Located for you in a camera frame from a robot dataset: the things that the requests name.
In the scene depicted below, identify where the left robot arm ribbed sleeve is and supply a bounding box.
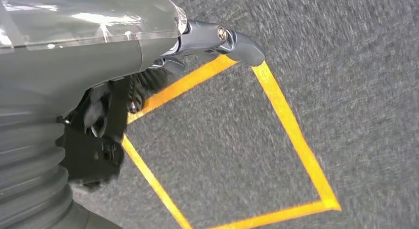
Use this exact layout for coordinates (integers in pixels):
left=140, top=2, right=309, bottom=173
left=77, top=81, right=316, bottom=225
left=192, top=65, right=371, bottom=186
left=0, top=106, right=124, bottom=229

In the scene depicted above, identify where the yellow floor tape square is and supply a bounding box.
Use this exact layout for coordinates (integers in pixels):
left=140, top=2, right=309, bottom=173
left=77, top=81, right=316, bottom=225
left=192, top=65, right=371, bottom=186
left=121, top=54, right=342, bottom=229

